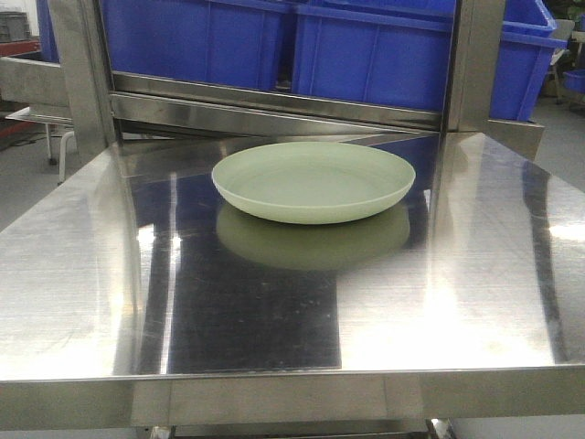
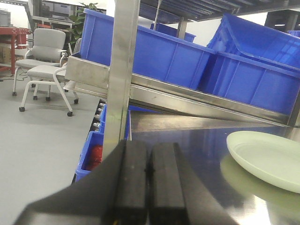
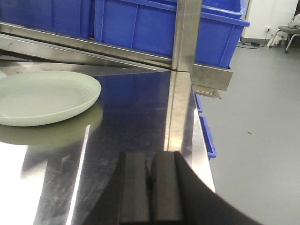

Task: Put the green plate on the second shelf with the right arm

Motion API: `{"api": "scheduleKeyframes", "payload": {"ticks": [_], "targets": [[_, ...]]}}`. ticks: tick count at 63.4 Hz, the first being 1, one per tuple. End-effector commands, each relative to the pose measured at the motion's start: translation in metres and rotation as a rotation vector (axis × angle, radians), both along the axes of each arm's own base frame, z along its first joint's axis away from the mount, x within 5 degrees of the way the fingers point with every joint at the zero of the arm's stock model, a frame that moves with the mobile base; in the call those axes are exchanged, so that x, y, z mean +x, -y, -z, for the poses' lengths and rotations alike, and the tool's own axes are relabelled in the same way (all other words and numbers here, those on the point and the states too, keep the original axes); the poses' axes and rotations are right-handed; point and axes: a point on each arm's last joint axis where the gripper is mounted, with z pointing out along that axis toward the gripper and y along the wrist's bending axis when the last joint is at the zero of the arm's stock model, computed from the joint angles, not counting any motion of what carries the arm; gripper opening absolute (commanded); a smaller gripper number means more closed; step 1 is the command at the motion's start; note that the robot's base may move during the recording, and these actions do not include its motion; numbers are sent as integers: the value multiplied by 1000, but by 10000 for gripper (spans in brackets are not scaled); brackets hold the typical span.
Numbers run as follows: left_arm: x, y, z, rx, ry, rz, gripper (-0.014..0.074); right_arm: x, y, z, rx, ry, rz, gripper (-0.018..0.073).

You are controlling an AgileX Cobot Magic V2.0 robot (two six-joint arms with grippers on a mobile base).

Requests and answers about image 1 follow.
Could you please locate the green plate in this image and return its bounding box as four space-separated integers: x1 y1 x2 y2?
211 142 416 225

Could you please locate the stainless steel shelf rack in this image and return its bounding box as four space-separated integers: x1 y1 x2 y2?
48 1 543 159

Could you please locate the steel side table left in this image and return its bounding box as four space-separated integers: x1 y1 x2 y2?
1 52 73 185

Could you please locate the blue plastic bin middle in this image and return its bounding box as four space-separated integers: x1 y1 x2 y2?
292 1 455 112

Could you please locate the blue plastic bin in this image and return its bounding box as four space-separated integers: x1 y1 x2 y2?
292 1 455 112
490 0 567 122
101 1 293 91

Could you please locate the small blue bin background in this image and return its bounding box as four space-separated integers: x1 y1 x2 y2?
563 69 585 104

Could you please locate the blue plastic bin left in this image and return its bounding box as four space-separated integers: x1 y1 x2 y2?
101 1 293 91

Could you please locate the blue plastic bin right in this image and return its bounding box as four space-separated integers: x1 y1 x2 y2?
490 0 567 122

